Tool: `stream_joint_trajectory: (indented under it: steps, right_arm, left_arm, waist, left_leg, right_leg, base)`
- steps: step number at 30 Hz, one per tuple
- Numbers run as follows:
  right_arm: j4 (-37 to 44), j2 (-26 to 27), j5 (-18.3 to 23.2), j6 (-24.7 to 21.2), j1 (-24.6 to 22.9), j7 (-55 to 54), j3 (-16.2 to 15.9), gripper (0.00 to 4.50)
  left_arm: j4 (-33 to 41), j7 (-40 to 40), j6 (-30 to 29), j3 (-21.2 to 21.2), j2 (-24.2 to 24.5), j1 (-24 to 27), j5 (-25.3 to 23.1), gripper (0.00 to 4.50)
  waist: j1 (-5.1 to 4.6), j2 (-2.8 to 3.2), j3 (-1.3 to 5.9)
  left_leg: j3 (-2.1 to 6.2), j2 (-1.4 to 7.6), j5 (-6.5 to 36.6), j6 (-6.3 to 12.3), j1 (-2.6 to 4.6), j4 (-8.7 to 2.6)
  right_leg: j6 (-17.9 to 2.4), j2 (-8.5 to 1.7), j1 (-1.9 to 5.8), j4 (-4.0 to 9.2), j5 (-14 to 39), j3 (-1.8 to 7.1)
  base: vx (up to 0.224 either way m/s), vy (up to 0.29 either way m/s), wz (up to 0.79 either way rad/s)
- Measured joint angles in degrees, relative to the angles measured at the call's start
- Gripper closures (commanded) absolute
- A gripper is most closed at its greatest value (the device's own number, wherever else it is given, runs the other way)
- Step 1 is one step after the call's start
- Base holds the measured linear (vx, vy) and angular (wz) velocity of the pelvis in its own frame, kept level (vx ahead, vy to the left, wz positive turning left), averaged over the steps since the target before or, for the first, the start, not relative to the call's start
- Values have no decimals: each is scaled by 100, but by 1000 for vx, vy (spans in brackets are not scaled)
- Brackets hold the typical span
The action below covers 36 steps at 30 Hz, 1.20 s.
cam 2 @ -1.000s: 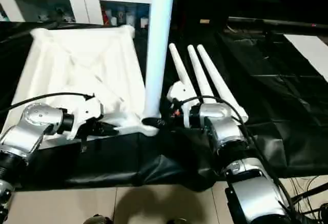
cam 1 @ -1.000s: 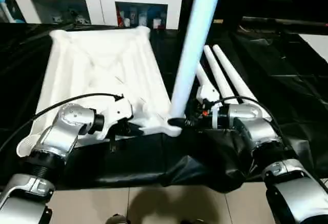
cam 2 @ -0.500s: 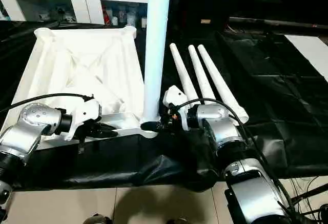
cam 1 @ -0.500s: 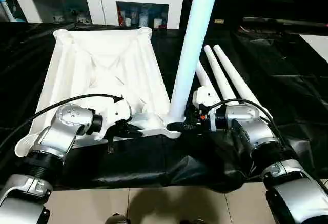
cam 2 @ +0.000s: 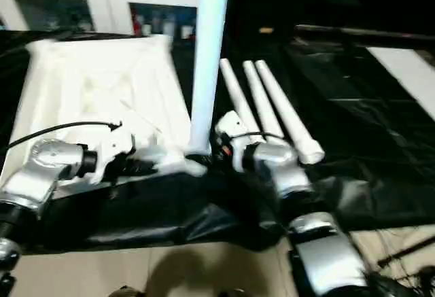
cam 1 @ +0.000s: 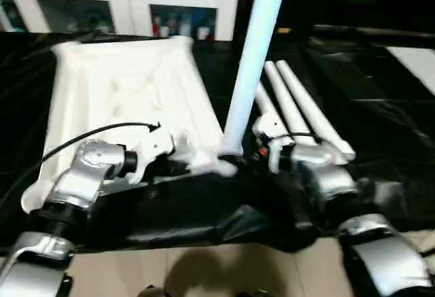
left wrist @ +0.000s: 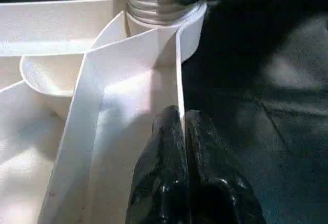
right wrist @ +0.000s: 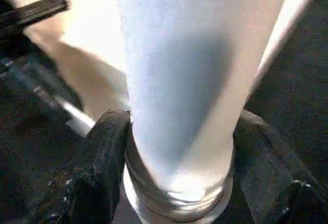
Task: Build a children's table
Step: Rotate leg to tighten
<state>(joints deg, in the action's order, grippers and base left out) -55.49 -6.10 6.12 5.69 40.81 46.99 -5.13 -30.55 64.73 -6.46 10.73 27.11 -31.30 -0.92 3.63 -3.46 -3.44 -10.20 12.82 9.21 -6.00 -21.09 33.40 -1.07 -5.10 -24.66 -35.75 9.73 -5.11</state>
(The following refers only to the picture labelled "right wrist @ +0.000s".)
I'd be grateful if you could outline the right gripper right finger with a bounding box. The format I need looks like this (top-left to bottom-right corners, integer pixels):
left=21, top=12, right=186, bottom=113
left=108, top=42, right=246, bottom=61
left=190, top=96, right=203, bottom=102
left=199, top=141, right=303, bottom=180
left=233, top=110, right=328, bottom=224

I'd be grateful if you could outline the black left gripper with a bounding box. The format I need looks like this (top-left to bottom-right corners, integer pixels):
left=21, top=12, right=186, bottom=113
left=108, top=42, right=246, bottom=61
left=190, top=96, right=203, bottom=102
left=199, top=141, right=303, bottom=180
left=0, top=0, right=84, bottom=113

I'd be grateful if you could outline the black mat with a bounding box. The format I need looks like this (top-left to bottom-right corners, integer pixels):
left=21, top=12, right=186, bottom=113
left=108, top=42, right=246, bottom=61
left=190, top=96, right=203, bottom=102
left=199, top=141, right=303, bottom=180
left=0, top=0, right=328, bottom=224

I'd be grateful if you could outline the white plastic table top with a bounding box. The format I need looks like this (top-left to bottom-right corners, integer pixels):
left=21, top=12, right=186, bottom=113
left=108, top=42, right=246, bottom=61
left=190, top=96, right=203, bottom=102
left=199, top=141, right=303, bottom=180
left=14, top=0, right=328, bottom=137

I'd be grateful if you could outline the white plastic table leg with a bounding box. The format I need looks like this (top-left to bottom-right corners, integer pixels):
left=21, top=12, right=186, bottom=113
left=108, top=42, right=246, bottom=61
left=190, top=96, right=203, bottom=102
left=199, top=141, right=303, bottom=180
left=112, top=0, right=297, bottom=223

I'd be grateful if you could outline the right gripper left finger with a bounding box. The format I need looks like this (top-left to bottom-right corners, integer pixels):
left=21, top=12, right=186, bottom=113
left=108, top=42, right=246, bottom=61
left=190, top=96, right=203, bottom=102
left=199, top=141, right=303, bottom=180
left=30, top=109, right=134, bottom=224

